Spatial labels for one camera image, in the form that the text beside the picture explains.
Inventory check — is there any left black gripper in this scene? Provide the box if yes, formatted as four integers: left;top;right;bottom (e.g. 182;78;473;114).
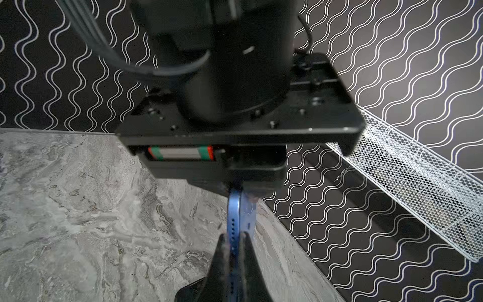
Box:
116;53;366;195

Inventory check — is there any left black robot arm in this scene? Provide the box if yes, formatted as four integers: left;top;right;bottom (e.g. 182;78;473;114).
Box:
59;1;366;196

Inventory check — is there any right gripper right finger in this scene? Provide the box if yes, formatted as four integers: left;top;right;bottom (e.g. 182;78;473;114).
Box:
238;232;273;302

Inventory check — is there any blue phone case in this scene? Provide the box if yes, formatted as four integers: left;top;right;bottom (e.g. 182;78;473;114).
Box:
227;187;259;301

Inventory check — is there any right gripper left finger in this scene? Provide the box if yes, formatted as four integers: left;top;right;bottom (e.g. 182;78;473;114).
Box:
196;234;230;302

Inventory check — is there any white wire basket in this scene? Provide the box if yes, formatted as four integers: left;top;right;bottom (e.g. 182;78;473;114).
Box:
345;109;482;262

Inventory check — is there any black phone case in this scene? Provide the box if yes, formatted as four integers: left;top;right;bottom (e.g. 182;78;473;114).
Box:
174;278;206;302

